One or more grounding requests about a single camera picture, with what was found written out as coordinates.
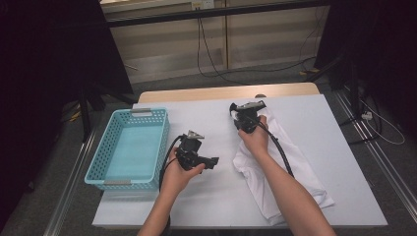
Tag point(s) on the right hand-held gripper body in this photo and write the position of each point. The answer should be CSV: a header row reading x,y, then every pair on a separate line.
x,y
247,119

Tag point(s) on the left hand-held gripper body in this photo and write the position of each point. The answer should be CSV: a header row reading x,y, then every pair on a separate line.
x,y
189,152

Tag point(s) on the light blue plastic basket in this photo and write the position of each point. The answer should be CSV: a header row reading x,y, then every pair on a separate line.
x,y
134,150

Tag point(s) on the white shorts with black waistband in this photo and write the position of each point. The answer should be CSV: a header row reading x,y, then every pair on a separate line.
x,y
295,157

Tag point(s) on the person's right hand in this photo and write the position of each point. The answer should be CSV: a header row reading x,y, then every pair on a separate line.
x,y
257,141

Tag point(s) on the person's left hand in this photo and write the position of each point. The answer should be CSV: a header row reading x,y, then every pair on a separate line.
x,y
177,178

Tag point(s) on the wooden table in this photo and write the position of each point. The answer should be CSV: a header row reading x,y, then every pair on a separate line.
x,y
213,93

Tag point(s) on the dark round table grommet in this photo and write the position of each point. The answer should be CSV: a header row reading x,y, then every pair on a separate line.
x,y
260,95

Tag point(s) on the white table mat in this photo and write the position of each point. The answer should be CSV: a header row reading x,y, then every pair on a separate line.
x,y
216,213

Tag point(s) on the yellow floor tape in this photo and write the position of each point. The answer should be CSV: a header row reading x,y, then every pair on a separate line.
x,y
309,70
74,115

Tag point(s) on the black horizontal metal bar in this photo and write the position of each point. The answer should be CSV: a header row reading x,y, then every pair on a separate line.
x,y
209,13

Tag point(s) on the black metal stand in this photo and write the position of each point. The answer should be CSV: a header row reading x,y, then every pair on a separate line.
x,y
354,91
86,118

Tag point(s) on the white power adapter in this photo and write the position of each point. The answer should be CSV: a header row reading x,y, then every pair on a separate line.
x,y
367,115

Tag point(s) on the black curtain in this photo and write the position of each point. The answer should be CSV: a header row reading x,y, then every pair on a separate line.
x,y
39,65
387,49

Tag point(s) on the white wall socket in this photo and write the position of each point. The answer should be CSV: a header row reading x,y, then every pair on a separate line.
x,y
203,4

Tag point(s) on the aluminium floor rail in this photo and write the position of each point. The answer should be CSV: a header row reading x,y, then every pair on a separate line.
x,y
387,164
69,193

